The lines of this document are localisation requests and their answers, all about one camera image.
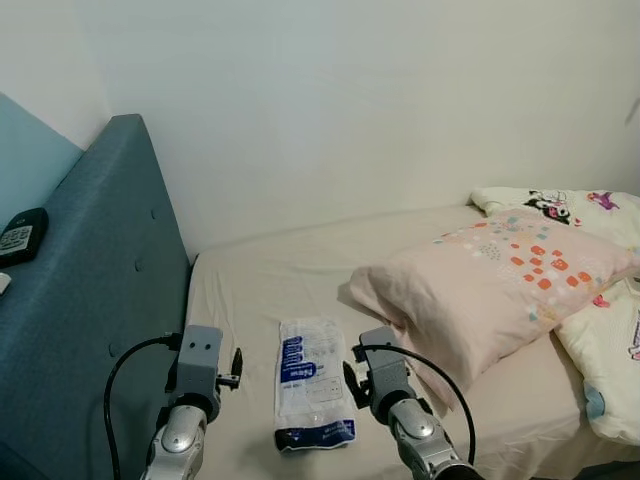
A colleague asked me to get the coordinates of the clear blue plastic pack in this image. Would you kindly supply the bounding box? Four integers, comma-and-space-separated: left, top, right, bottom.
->
273, 317, 358, 453

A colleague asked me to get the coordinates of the pink dotted pillow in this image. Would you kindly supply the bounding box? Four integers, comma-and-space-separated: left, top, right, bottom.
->
347, 207, 640, 409

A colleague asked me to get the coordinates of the mattress with beige sheet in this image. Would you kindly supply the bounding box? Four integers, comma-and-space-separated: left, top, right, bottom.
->
185, 203, 640, 480

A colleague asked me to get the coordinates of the teal upholstered headboard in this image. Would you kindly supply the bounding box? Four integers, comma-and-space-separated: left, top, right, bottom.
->
0, 113, 193, 480

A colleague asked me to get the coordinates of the black remote control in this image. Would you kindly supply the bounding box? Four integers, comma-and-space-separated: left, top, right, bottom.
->
0, 207, 49, 268

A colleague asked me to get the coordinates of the cream cartoon print blanket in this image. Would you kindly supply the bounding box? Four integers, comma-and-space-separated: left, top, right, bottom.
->
470, 187, 640, 446

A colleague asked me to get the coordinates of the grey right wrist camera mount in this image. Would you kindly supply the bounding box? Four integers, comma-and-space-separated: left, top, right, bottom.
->
358, 327, 411, 396

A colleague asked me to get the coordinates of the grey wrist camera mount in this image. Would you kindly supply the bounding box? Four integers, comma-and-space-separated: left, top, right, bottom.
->
172, 325, 224, 401
358, 327, 411, 396

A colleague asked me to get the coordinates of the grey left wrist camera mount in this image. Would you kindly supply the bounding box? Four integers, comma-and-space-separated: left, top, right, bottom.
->
172, 325, 224, 401

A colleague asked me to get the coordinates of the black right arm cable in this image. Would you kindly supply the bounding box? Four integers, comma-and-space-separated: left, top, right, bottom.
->
350, 343, 475, 469

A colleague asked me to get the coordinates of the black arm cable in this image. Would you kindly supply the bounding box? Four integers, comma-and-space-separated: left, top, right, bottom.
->
350, 343, 475, 469
103, 334, 184, 480

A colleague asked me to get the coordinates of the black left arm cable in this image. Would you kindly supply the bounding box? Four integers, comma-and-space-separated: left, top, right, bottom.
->
103, 334, 184, 480

